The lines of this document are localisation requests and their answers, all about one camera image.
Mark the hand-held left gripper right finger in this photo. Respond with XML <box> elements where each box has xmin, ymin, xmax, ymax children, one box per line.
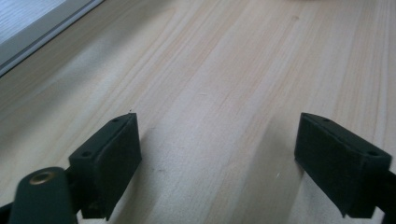
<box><xmin>293</xmin><ymin>112</ymin><xmax>393</xmax><ymax>219</ymax></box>

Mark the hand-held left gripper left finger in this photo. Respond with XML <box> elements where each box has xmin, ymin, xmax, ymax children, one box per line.
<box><xmin>68</xmin><ymin>112</ymin><xmax>143</xmax><ymax>222</ymax></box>

